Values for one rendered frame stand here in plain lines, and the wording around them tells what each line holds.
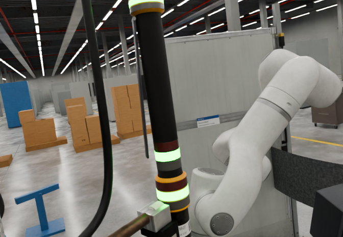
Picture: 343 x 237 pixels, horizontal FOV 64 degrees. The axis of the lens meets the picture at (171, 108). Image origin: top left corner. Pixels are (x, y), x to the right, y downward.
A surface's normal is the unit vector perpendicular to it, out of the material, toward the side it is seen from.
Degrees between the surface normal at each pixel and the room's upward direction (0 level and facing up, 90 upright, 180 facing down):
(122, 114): 90
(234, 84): 89
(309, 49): 90
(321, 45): 90
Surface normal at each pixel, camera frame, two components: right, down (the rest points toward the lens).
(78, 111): 0.47, 0.04
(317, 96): 0.26, 0.61
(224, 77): 0.25, 0.07
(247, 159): 0.45, -0.62
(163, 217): 0.76, -0.03
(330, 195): -0.07, -0.93
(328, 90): 0.36, 0.37
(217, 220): 0.00, -0.01
